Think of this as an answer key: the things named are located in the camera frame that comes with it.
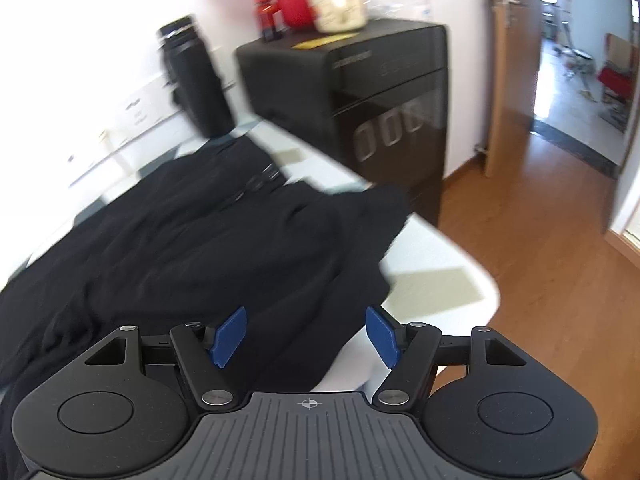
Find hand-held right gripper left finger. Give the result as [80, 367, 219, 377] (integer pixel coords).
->
[84, 306, 248, 410]

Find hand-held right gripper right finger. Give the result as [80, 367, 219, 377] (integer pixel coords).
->
[365, 306, 528, 407]

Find black pants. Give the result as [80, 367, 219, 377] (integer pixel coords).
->
[0, 137, 414, 461]

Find black cabinet appliance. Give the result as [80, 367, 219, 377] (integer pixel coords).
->
[235, 17, 449, 229]

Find black water bottle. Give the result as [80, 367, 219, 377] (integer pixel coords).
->
[157, 15, 236, 139]

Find wooden door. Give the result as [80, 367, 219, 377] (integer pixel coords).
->
[481, 0, 547, 179]

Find small red bottle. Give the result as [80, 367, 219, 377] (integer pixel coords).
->
[254, 0, 285, 44]

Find clear plastic bag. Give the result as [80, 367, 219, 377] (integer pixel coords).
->
[367, 0, 434, 22]

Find cream floral mug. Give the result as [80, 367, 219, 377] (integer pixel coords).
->
[303, 0, 370, 34]

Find red cloth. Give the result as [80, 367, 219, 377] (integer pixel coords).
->
[597, 67, 632, 104]

